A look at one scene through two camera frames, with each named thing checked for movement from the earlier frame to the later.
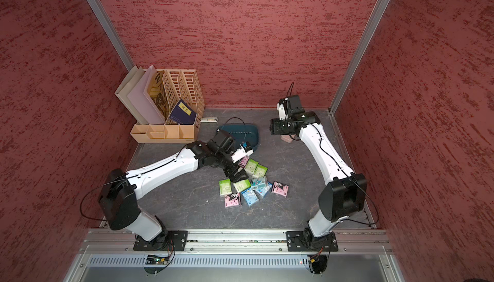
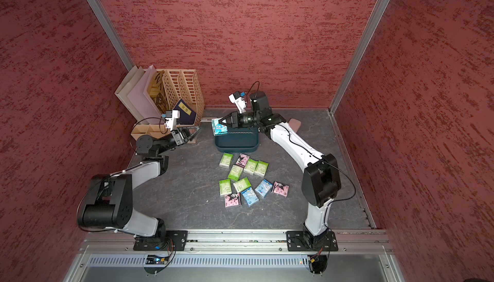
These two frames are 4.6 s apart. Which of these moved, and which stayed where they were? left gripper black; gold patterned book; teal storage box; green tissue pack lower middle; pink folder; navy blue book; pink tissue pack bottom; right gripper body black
Moved: left gripper black; right gripper body black
Stayed: navy blue book; pink folder; green tissue pack lower middle; pink tissue pack bottom; teal storage box; gold patterned book
